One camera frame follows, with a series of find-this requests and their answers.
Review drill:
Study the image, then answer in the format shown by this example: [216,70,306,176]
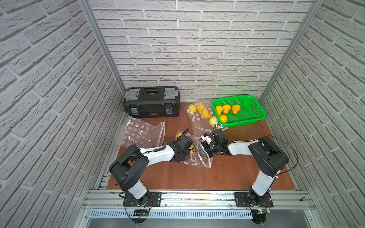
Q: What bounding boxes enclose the dotted zip bag with pears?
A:
[116,117,165,149]

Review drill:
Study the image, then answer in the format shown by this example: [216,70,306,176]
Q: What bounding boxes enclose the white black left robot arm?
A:
[109,135,194,205]

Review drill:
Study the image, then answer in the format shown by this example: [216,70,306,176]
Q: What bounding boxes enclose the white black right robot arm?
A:
[201,129,289,205]

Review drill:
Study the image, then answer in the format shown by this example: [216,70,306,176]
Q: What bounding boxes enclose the clear zip bag bottom layer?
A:
[213,123,229,131]

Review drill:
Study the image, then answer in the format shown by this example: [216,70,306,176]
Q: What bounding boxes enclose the clear zip bag with pears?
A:
[184,100,217,137]

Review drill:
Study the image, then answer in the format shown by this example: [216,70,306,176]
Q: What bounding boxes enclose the green plastic basket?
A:
[212,95,267,127]

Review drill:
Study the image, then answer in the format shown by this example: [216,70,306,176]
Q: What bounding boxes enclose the black plastic toolbox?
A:
[123,86,180,118]

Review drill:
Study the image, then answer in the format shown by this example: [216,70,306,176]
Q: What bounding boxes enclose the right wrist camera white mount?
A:
[201,133,212,145]

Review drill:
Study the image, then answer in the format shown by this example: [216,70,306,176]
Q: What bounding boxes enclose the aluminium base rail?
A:
[81,190,316,219]

